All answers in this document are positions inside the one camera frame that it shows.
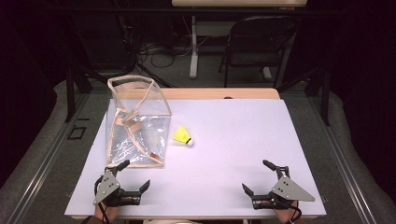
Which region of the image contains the white-legged beige-topped desk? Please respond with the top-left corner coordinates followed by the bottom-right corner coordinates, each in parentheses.
top-left (171, 0), bottom-right (307, 80)

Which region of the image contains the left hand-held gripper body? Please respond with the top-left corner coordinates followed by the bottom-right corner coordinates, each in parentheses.
top-left (92, 167), bottom-right (142, 207)

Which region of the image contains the yellow shuttlecock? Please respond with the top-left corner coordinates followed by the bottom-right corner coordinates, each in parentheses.
top-left (172, 124), bottom-right (195, 147)

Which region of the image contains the person's left hand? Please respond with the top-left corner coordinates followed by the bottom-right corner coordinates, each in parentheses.
top-left (93, 202), bottom-right (120, 224)

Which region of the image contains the bundle of floor cables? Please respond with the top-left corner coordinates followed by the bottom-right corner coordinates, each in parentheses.
top-left (136, 38), bottom-right (194, 69)

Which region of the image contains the black folding chair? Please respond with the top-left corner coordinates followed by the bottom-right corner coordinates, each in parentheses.
top-left (219, 15), bottom-right (299, 90)

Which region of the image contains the transparent bag with beige trim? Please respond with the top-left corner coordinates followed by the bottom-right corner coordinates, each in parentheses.
top-left (105, 74), bottom-right (173, 169)

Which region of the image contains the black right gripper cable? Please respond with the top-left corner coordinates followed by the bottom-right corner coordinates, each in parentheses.
top-left (279, 199), bottom-right (303, 224)

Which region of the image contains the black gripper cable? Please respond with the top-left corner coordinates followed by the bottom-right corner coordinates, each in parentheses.
top-left (93, 175), bottom-right (111, 224)
top-left (279, 199), bottom-right (303, 224)

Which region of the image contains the white table mat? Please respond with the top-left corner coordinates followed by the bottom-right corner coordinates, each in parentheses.
top-left (64, 98), bottom-right (327, 218)

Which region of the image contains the person's right hand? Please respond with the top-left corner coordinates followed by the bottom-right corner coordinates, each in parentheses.
top-left (261, 200), bottom-right (302, 224)

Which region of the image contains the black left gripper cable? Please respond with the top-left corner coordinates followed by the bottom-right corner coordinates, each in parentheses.
top-left (93, 175), bottom-right (111, 224)

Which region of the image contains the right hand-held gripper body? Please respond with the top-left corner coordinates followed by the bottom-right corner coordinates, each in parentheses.
top-left (252, 165), bottom-right (317, 210)

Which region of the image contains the wooden table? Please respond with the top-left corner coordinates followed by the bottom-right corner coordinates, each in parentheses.
top-left (64, 87), bottom-right (327, 221)

